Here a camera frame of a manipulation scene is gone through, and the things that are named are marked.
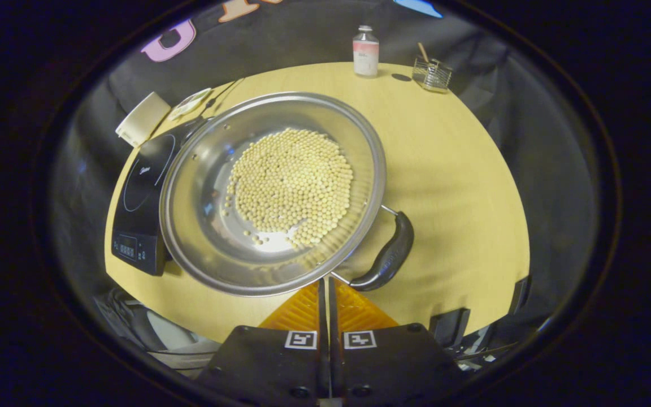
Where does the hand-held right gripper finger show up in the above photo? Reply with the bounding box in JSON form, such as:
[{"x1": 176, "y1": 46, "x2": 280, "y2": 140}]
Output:
[
  {"x1": 196, "y1": 277, "x2": 331, "y2": 407},
  {"x1": 328, "y1": 276, "x2": 465, "y2": 407}
]

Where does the stainless steel pot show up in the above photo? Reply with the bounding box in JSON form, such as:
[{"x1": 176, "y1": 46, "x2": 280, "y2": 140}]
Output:
[{"x1": 159, "y1": 92, "x2": 415, "y2": 297}]

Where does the black induction cooktop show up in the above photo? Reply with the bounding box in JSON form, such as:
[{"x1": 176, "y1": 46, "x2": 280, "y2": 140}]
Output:
[{"x1": 111, "y1": 116, "x2": 213, "y2": 276}]

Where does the pile of soybeans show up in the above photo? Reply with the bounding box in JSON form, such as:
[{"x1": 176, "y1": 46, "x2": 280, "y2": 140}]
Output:
[{"x1": 224, "y1": 128, "x2": 354, "y2": 249}]

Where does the pale grey object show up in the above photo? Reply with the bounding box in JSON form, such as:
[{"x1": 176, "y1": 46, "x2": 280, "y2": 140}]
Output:
[{"x1": 94, "y1": 285, "x2": 222, "y2": 374}]

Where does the white divided bean dish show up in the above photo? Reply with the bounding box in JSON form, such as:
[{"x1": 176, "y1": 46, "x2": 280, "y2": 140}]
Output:
[{"x1": 168, "y1": 87, "x2": 213, "y2": 121}]

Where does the clear bottle with pink label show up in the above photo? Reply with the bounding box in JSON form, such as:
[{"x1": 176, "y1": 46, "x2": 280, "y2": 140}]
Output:
[{"x1": 353, "y1": 25, "x2": 380, "y2": 78}]

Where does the black metal frame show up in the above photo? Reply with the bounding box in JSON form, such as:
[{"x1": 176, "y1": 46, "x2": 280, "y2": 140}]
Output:
[{"x1": 428, "y1": 275, "x2": 532, "y2": 368}]

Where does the black power cable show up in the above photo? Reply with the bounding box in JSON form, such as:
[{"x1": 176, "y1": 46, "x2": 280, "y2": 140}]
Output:
[{"x1": 204, "y1": 78, "x2": 245, "y2": 116}]

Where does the metal wire basket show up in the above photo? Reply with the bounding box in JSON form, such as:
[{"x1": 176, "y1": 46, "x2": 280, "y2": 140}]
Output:
[{"x1": 412, "y1": 57, "x2": 454, "y2": 94}]

